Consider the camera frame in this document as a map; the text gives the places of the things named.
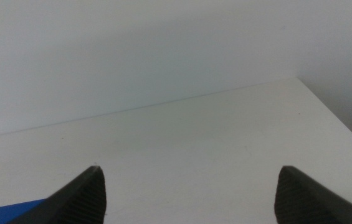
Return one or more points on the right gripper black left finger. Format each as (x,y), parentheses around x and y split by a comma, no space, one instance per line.
(79,202)

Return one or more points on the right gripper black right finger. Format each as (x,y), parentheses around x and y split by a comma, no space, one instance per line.
(300,202)

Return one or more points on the blue rectangular mat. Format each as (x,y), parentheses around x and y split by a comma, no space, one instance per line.
(4,213)

